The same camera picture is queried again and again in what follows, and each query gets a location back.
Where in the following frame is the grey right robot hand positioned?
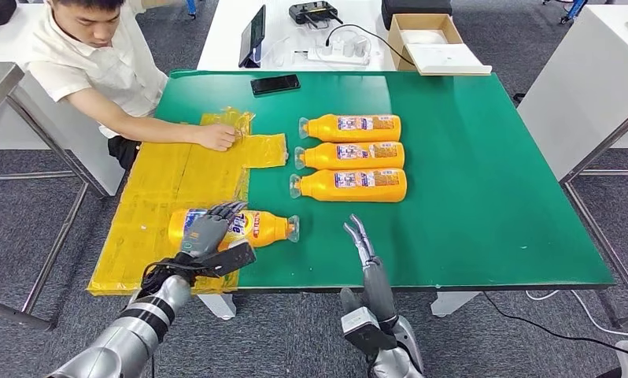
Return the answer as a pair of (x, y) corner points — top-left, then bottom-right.
(340, 213), (400, 327)

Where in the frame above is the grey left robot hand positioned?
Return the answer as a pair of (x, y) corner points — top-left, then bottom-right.
(179, 200), (249, 261)

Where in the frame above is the person's right hand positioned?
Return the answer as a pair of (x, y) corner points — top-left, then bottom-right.
(194, 123), (238, 153)

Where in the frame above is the orange detergent bottle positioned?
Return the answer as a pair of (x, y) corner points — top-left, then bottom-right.
(294, 141), (406, 171)
(168, 207), (301, 253)
(298, 113), (402, 143)
(289, 168), (408, 203)

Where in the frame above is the yellow taped cardboard mat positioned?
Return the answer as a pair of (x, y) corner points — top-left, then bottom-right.
(87, 106), (289, 298)

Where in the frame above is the white table leg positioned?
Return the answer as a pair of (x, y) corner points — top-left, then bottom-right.
(198, 293), (238, 321)
(430, 291), (480, 317)

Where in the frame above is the black smartphone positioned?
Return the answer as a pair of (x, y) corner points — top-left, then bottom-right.
(249, 73), (301, 97)

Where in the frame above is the dark tablet on stand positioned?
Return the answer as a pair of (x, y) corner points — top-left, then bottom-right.
(238, 4), (267, 69)

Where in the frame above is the white table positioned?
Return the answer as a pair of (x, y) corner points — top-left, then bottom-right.
(196, 0), (398, 72)

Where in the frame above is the person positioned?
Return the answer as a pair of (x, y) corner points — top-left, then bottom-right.
(24, 0), (238, 171)

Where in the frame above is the white power strip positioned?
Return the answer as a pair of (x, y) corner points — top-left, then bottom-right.
(307, 44), (371, 66)

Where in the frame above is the black router with antennas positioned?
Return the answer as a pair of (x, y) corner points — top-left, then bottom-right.
(287, 1), (345, 27)

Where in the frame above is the white charger adapter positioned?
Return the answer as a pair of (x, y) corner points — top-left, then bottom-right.
(342, 37), (371, 57)

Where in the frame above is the open cardboard box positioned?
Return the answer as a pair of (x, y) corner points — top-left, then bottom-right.
(387, 13), (493, 77)

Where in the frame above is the white moulded insert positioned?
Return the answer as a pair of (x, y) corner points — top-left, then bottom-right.
(400, 28), (449, 46)

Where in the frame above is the white desk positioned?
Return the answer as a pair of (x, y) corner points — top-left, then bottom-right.
(0, 5), (126, 198)
(517, 4), (628, 181)

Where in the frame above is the white box lid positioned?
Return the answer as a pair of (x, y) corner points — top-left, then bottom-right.
(406, 43), (493, 76)

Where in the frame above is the blue metal object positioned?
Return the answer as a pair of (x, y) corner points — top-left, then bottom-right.
(543, 0), (589, 24)

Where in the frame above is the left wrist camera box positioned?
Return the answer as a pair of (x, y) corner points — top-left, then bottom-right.
(196, 240), (257, 279)

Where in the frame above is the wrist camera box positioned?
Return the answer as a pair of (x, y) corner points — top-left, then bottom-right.
(341, 306), (398, 358)
(196, 240), (257, 279)

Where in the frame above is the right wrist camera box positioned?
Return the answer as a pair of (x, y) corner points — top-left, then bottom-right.
(341, 306), (398, 358)

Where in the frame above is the long black cable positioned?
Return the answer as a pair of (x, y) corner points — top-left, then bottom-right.
(482, 291), (628, 364)

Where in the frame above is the thin black power cable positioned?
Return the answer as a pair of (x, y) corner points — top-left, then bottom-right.
(324, 23), (416, 68)

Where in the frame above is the long white cable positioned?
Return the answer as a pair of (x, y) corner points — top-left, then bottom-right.
(525, 289), (628, 338)

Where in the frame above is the steel desk frame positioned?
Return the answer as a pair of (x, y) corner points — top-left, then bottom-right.
(559, 102), (628, 330)

